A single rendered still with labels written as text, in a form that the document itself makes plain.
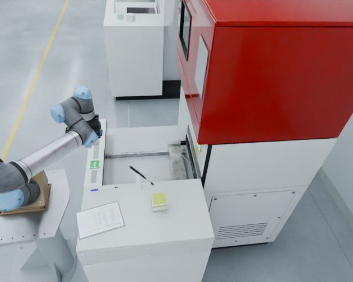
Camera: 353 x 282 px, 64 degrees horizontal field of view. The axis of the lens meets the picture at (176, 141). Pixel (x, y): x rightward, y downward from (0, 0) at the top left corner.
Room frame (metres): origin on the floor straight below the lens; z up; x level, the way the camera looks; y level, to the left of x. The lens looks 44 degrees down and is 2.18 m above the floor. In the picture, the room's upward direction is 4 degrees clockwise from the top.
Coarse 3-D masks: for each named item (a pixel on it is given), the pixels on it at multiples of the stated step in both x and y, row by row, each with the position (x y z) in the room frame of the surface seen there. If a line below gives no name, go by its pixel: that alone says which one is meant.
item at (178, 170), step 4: (168, 148) 1.29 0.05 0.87; (172, 148) 1.28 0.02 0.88; (176, 148) 1.28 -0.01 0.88; (180, 148) 1.28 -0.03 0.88; (172, 156) 1.21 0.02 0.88; (176, 156) 1.21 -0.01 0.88; (180, 156) 1.22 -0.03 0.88; (172, 160) 1.18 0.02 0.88; (176, 160) 1.18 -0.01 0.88; (180, 160) 1.18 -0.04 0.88; (172, 164) 1.14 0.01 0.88; (176, 164) 1.14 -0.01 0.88; (180, 164) 1.15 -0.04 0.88; (172, 168) 1.11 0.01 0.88; (176, 168) 1.11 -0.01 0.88; (180, 168) 1.11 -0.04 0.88; (184, 168) 1.12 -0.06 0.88; (172, 172) 1.08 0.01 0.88; (176, 172) 1.08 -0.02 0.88; (180, 172) 1.08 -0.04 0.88; (184, 172) 1.09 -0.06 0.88; (176, 176) 1.05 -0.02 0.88; (180, 176) 1.05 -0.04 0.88; (184, 176) 1.06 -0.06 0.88
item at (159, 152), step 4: (120, 152) 1.24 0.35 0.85; (124, 152) 1.24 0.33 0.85; (128, 152) 1.24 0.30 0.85; (132, 152) 1.25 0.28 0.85; (136, 152) 1.25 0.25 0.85; (140, 152) 1.25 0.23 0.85; (144, 152) 1.25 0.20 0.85; (148, 152) 1.26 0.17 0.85; (152, 152) 1.26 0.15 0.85; (156, 152) 1.26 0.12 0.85; (160, 152) 1.27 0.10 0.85; (164, 152) 1.27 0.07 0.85; (168, 152) 1.28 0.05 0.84; (108, 156) 1.20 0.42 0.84; (112, 156) 1.21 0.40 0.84; (116, 156) 1.21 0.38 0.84; (120, 156) 1.22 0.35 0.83; (124, 156) 1.22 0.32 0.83; (128, 156) 1.23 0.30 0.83; (132, 156) 1.23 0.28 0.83; (136, 156) 1.24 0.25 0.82; (140, 156) 1.24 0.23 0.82
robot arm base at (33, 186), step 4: (32, 180) 0.87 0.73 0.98; (28, 184) 0.83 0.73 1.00; (32, 184) 0.85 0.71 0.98; (36, 184) 0.86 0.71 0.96; (28, 188) 0.80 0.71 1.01; (32, 188) 0.83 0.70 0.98; (36, 188) 0.84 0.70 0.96; (32, 192) 0.81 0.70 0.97; (36, 192) 0.82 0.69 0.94; (32, 196) 0.79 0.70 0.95; (36, 196) 0.81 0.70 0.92; (28, 200) 0.76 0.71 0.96; (32, 200) 0.80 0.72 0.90; (24, 204) 0.76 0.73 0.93; (28, 204) 0.77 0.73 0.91
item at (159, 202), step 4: (156, 192) 0.82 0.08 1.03; (160, 192) 0.82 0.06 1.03; (164, 192) 0.82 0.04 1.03; (152, 196) 0.79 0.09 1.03; (156, 196) 0.79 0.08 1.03; (160, 196) 0.80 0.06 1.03; (164, 196) 0.80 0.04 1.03; (152, 200) 0.77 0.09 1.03; (156, 200) 0.77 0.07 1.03; (160, 200) 0.77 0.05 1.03; (164, 200) 0.78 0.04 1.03; (152, 204) 0.75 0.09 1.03; (156, 204) 0.75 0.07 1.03; (160, 204) 0.75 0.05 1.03; (164, 204) 0.76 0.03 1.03; (152, 208) 0.75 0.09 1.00; (156, 208) 0.75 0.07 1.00; (160, 208) 0.75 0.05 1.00; (164, 208) 0.76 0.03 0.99
